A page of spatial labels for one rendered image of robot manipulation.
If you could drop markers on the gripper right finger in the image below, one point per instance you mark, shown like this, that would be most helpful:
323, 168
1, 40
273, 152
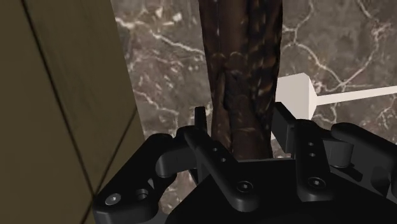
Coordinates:
311, 167

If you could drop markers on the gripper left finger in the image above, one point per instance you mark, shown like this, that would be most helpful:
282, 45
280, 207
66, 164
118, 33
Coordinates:
217, 158

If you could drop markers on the dark brown mottled tall object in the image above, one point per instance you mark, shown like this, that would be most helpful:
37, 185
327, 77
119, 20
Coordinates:
242, 77

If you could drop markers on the white block with rod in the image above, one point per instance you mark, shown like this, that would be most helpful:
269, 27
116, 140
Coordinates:
294, 93

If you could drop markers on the olive brown wooden cabinet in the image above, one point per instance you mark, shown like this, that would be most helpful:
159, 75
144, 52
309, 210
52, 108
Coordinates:
55, 102

